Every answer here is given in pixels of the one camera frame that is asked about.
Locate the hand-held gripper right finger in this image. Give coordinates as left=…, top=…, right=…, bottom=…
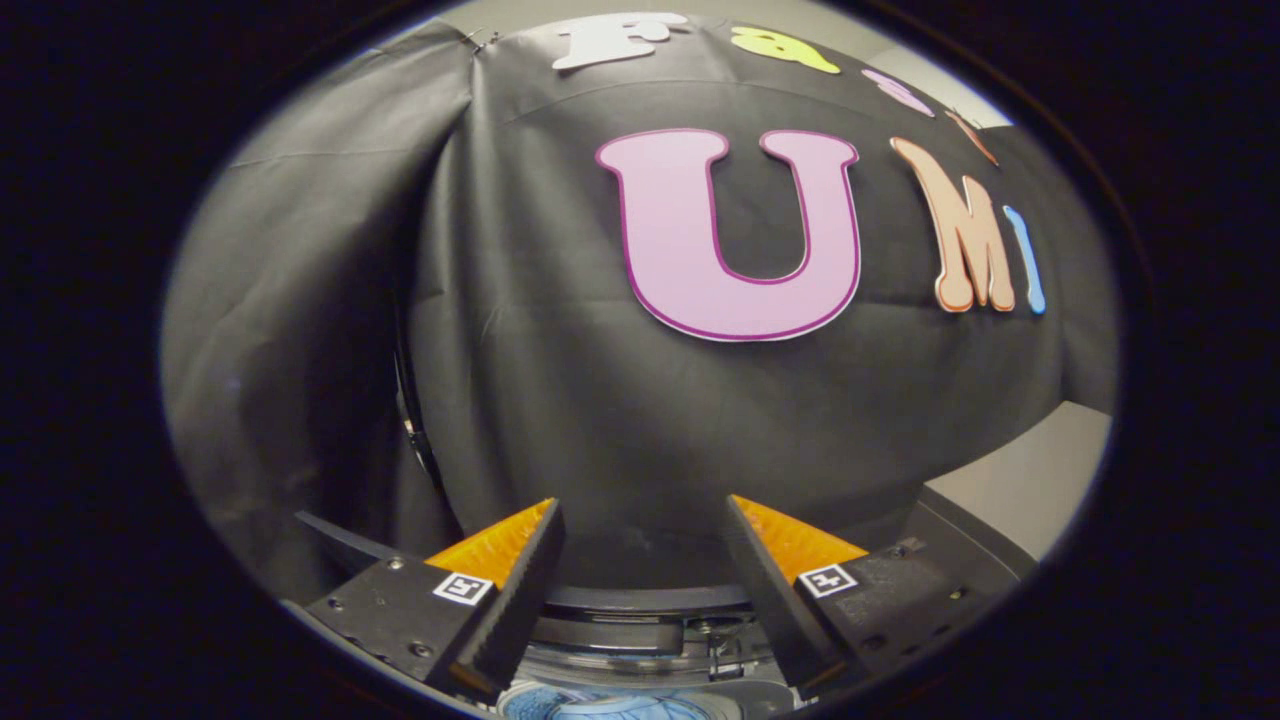
left=722, top=494, right=1001, bottom=701

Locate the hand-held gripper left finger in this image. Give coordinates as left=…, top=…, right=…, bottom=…
left=283, top=497, right=568, bottom=701

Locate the light blue shirt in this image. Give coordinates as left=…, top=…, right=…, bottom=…
left=500, top=683, right=746, bottom=720

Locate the black backdrop cloth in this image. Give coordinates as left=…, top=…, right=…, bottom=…
left=160, top=10, right=1121, bottom=601

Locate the beige cabinet with grey top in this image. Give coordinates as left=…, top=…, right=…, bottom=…
left=900, top=400, right=1114, bottom=601

